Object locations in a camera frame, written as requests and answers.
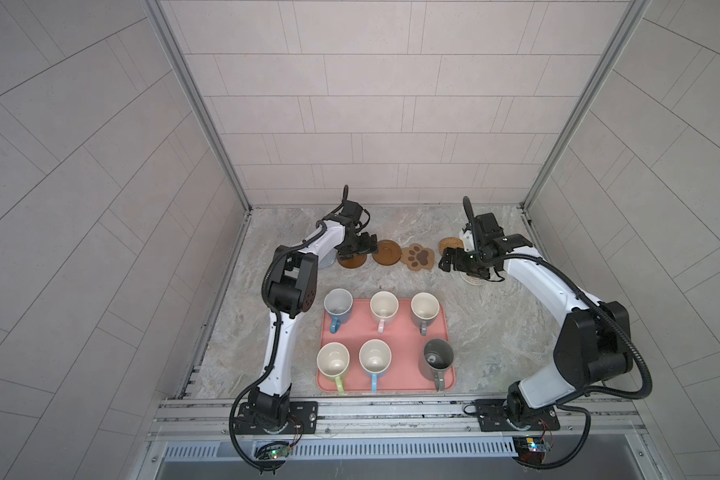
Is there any white mug blue handle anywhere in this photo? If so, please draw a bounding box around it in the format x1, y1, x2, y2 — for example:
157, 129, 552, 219
359, 339, 392, 393

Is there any left circuit board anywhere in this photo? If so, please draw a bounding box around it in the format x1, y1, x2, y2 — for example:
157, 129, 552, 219
255, 441, 292, 461

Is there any circuit board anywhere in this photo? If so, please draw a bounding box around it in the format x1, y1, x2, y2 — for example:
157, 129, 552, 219
255, 441, 292, 461
512, 437, 552, 466

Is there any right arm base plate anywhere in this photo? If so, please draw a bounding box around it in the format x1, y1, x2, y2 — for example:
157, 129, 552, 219
463, 399, 560, 432

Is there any rattan woven round coaster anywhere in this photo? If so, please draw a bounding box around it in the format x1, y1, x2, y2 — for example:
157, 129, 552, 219
438, 237, 464, 255

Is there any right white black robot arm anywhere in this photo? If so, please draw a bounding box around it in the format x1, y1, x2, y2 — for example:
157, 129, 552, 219
439, 198, 653, 429

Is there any dark grey mug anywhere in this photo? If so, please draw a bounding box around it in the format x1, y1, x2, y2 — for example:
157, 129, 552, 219
419, 338, 454, 392

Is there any cork paw print coaster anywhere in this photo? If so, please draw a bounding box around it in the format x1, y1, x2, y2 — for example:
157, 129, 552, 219
400, 243, 436, 272

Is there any aluminium mounting rail frame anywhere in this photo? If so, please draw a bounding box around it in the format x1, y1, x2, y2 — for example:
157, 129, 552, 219
121, 360, 683, 479

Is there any blue floral mug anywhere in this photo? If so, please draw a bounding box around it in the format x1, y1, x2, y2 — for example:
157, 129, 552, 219
323, 288, 354, 334

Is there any brown wooden coaster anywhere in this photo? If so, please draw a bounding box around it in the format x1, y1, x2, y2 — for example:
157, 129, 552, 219
372, 240, 402, 266
337, 254, 367, 269

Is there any grey woven round coaster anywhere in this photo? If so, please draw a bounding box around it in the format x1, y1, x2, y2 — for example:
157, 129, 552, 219
318, 250, 336, 270

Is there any right circuit board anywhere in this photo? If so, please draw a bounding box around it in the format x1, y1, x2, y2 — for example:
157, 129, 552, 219
512, 437, 552, 466

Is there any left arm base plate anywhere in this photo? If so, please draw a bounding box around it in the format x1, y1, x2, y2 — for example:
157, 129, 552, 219
231, 401, 318, 435

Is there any white mug green handle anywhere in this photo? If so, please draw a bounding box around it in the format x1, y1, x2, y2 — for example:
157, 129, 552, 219
316, 342, 350, 395

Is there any pink rectangular tray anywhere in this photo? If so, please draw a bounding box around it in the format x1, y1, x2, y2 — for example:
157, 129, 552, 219
320, 299, 449, 394

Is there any white mug grey handle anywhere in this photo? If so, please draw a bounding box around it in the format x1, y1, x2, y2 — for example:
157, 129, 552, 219
410, 292, 440, 336

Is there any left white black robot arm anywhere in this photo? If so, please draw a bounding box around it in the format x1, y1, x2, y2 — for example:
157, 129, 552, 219
230, 186, 378, 432

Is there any white mug pink handle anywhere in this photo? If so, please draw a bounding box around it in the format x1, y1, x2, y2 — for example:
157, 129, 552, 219
369, 291, 399, 334

